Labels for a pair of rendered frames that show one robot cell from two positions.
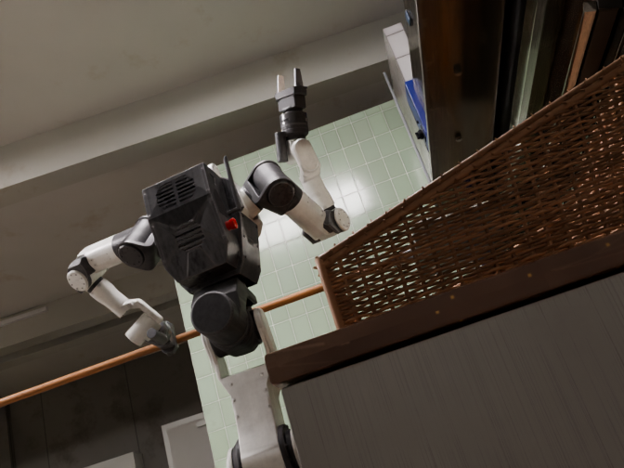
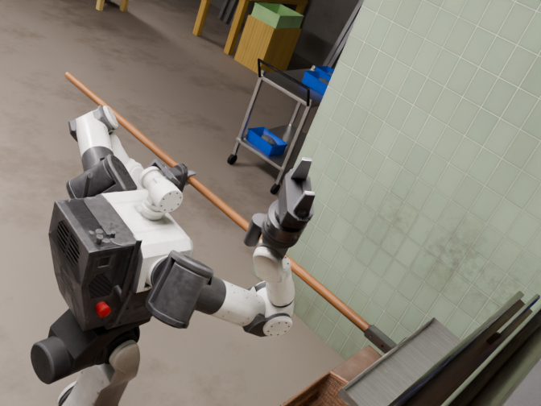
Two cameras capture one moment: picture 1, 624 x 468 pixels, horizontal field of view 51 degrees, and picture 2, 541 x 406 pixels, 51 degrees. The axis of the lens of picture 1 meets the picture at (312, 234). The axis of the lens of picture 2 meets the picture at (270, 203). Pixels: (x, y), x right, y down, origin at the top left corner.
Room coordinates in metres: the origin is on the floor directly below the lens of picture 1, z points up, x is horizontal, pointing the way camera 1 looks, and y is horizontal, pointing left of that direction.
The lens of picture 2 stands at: (0.84, -0.50, 2.20)
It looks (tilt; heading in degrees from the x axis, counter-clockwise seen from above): 29 degrees down; 27
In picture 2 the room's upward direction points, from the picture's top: 22 degrees clockwise
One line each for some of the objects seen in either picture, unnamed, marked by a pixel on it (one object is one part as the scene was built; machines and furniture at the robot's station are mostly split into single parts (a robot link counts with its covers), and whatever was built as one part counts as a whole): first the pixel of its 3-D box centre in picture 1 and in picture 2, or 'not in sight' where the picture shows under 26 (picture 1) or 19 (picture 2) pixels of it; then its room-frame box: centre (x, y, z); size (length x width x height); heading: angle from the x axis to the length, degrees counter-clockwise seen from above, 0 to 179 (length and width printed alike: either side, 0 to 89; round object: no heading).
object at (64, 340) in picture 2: (226, 315); (90, 337); (1.67, 0.29, 1.00); 0.28 x 0.13 x 0.18; 176
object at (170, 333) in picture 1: (161, 335); (167, 180); (2.20, 0.62, 1.19); 0.12 x 0.10 x 0.13; 176
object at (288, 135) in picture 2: not in sight; (295, 122); (4.93, 1.69, 0.50); 1.05 x 0.61 x 0.99; 7
